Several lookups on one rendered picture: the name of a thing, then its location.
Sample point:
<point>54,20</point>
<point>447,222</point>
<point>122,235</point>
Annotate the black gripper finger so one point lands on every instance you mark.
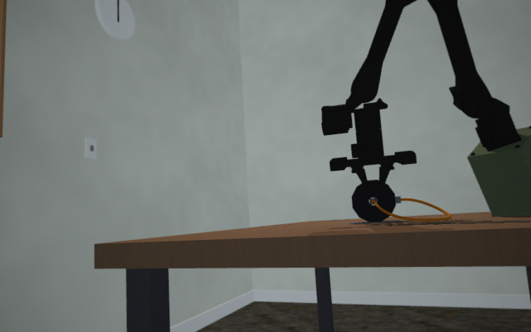
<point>362,175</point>
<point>384,172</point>

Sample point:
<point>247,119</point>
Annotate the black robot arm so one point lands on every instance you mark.
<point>495,127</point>

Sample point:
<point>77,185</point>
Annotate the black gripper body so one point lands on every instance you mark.
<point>370,145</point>

